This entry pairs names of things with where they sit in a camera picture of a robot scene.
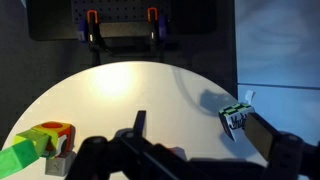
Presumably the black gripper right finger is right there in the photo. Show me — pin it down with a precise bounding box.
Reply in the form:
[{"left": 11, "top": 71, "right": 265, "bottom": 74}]
[{"left": 244, "top": 112, "right": 320, "bottom": 180}]

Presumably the orange blue spring clamp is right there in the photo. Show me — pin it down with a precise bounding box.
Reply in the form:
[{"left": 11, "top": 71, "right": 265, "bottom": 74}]
[
  {"left": 77, "top": 9, "right": 102, "bottom": 52},
  {"left": 146, "top": 7, "right": 168, "bottom": 52}
]

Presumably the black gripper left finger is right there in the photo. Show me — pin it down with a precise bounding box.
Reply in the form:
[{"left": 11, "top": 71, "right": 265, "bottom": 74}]
[{"left": 64, "top": 109, "right": 158, "bottom": 180}]

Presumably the small grey block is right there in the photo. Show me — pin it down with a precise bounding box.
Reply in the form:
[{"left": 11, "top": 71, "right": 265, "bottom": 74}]
[{"left": 44, "top": 150, "right": 78, "bottom": 177}]

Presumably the yellow-green block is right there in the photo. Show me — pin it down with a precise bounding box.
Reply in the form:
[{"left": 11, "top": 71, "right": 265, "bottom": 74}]
[{"left": 12, "top": 128, "right": 52, "bottom": 157}]

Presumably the bright green translucent block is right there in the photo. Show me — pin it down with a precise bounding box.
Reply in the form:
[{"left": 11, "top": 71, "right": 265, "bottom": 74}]
[{"left": 0, "top": 139, "right": 40, "bottom": 180}]

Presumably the green black checkered cube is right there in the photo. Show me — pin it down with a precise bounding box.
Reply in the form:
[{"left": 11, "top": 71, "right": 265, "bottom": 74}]
[{"left": 218, "top": 90, "right": 257, "bottom": 143}]

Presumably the black perforated breadboard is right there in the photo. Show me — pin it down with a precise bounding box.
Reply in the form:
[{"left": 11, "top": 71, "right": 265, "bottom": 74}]
[{"left": 26, "top": 0, "right": 218, "bottom": 43}]

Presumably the orange yellow cube with hole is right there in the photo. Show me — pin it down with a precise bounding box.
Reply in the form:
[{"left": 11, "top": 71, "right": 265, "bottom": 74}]
[{"left": 31, "top": 121, "right": 77, "bottom": 158}]

